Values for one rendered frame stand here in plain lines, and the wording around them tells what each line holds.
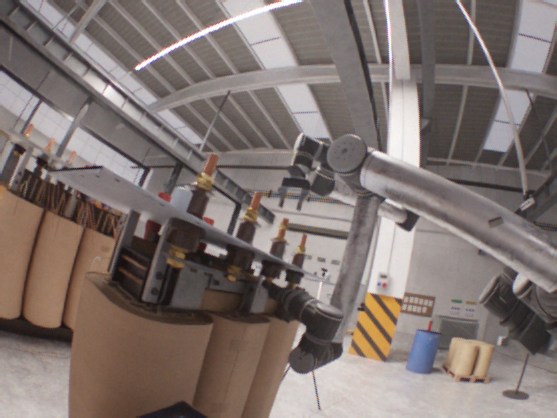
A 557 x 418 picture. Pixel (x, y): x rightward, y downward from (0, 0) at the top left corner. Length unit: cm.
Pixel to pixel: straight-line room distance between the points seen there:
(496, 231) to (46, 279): 256
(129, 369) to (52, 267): 161
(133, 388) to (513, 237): 108
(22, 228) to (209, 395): 172
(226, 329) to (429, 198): 85
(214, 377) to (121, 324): 52
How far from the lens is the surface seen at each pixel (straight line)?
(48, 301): 236
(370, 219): 101
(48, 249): 224
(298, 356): 91
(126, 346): 74
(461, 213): 71
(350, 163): 82
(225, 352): 106
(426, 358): 555
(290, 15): 1053
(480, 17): 1028
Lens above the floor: 129
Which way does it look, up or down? 16 degrees up
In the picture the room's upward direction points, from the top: 16 degrees clockwise
